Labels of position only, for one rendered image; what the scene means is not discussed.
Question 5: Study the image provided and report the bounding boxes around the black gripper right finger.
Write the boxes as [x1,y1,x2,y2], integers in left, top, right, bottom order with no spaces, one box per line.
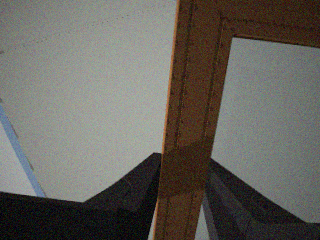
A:
[202,158,320,240]

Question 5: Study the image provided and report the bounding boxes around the brown wooden picture frame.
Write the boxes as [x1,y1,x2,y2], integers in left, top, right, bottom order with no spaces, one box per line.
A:
[152,0,320,240]

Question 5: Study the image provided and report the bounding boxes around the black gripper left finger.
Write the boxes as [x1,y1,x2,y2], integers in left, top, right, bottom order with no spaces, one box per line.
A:
[0,153,162,240]

